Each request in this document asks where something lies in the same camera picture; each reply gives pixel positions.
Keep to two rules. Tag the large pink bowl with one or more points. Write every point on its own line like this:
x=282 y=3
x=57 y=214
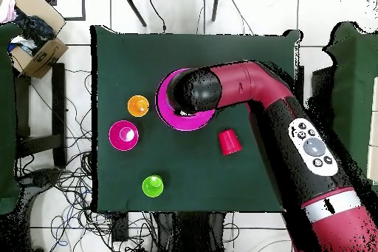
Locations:
x=183 y=122

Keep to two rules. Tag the red cup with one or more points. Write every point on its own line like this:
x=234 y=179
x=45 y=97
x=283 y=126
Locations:
x=229 y=142

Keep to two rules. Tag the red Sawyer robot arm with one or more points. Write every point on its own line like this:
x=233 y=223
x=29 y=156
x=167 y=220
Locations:
x=265 y=86

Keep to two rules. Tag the orange cup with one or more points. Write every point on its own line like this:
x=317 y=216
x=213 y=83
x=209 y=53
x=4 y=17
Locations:
x=138 y=106

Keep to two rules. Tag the small magenta bowl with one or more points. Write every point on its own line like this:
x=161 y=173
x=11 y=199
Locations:
x=123 y=135

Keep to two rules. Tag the light green cup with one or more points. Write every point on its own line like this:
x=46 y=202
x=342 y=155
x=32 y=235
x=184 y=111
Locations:
x=152 y=186

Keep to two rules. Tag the dark green tablecloth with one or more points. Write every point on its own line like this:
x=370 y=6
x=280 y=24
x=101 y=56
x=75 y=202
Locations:
x=177 y=48

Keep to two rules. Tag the black power box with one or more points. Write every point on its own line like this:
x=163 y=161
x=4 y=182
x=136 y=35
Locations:
x=119 y=227

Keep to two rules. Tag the dark grey chair base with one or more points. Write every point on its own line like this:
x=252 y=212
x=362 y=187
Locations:
x=41 y=176

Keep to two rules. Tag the cardboard box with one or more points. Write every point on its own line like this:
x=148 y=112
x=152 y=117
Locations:
x=44 y=57

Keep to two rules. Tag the green cloth covered table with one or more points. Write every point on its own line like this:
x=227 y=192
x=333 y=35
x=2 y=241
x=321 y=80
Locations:
x=354 y=86
x=7 y=116

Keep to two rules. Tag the dark blue clothing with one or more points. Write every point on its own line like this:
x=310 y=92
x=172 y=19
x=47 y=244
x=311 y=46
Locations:
x=35 y=30

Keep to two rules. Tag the pink cloth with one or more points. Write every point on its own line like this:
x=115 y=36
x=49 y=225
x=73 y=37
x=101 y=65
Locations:
x=7 y=9

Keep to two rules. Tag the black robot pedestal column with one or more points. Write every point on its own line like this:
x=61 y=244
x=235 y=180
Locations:
x=192 y=234

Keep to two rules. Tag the black stool frame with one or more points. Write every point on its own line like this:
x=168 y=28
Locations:
x=59 y=101

